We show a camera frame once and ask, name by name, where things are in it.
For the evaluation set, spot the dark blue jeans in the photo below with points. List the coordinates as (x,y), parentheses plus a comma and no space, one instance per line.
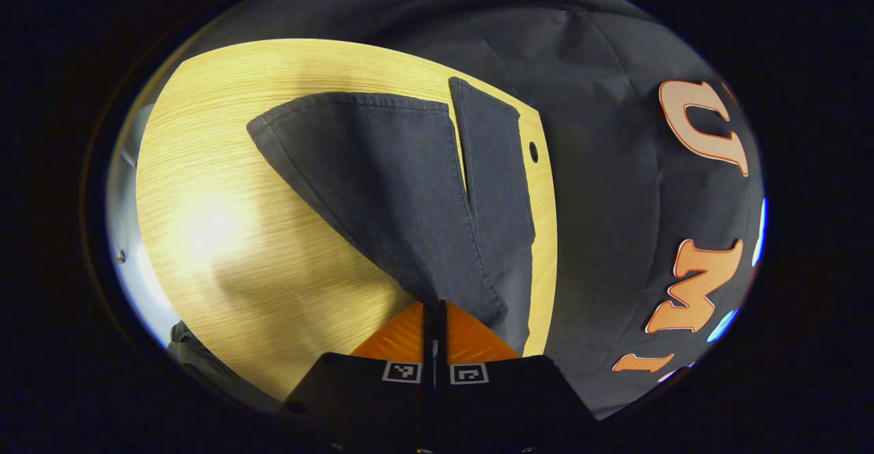
(382,188)

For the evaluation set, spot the black backdrop cloth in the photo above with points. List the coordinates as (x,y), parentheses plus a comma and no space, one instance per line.
(601,201)

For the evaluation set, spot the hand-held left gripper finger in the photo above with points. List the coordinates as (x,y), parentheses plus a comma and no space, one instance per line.
(442,338)
(429,338)

